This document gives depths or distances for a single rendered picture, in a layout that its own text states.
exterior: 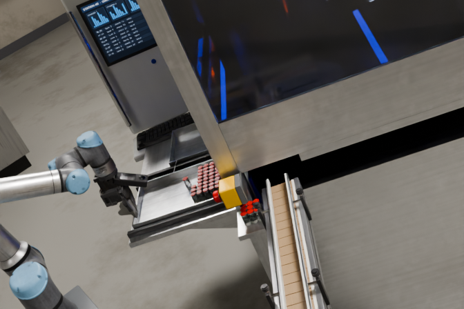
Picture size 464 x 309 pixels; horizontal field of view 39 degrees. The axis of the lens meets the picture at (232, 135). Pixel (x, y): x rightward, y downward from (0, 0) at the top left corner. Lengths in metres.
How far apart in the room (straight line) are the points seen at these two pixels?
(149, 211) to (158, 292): 1.15
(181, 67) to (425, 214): 0.97
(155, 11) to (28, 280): 0.93
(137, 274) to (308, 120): 1.92
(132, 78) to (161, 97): 0.17
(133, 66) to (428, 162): 1.46
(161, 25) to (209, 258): 1.88
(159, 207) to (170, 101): 0.84
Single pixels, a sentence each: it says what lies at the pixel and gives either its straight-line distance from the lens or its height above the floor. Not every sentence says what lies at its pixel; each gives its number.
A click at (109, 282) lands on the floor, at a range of 3.76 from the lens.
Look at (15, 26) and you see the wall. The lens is 9.12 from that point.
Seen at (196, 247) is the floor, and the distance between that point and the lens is 3.63.
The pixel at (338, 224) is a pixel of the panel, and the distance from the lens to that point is 2.25.
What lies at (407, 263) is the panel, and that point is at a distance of 2.42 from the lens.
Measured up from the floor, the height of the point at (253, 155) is 1.06.
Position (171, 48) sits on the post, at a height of 1.49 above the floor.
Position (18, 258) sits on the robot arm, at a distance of 2.28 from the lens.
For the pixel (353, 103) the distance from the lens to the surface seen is 2.01.
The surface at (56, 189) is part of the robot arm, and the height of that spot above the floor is 1.23.
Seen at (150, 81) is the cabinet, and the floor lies 1.02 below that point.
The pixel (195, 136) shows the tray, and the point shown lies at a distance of 2.72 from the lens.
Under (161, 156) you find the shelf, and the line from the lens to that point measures 2.70.
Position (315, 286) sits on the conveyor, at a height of 0.93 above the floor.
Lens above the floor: 2.10
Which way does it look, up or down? 28 degrees down
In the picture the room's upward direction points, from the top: 24 degrees counter-clockwise
